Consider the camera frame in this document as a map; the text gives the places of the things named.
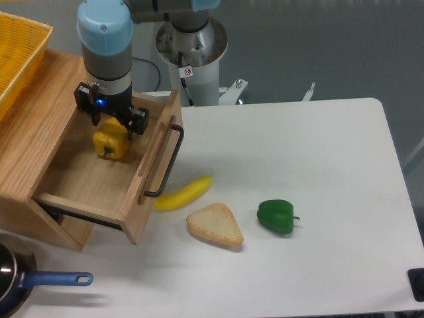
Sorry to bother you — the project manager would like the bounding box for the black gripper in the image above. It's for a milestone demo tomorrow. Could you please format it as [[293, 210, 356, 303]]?
[[74, 82, 149, 138]]

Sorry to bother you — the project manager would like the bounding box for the yellow bell pepper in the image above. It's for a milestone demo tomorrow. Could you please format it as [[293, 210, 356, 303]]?
[[92, 117, 131, 160]]

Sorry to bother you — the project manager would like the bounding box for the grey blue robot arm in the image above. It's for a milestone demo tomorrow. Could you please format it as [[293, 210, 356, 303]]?
[[74, 1, 228, 136]]

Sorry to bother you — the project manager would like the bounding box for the open wooden top drawer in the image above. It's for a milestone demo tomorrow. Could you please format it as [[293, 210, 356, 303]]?
[[34, 90, 183, 244]]

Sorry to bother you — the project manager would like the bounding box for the wooden drawer cabinet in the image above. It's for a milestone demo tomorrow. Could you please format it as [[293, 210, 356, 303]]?
[[1, 50, 93, 251]]

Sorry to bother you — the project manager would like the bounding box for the green bell pepper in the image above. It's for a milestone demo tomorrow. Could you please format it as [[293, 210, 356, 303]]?
[[256, 199, 300, 235]]

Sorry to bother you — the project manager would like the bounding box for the yellow plastic basket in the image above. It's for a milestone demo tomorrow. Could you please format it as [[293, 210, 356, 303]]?
[[1, 12, 54, 119]]

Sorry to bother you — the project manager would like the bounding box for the yellow banana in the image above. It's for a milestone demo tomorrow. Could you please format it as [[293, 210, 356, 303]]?
[[154, 175, 213, 211]]

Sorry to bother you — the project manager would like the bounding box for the triangular bread slice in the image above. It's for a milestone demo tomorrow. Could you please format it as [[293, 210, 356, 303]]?
[[186, 203, 244, 246]]

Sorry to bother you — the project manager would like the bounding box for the black table corner clamp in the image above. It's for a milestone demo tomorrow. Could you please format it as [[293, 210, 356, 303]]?
[[407, 268, 424, 302]]

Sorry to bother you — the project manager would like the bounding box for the black cable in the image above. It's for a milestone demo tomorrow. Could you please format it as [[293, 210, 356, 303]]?
[[131, 56, 162, 92]]

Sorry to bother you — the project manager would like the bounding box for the black metal drawer handle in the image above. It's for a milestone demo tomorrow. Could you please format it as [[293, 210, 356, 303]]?
[[144, 123, 184, 198]]

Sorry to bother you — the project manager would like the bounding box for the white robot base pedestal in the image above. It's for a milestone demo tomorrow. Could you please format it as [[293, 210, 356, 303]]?
[[156, 17, 248, 107]]

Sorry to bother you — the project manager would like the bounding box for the blue handled frying pan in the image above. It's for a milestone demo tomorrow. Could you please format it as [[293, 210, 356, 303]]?
[[1, 233, 93, 317]]

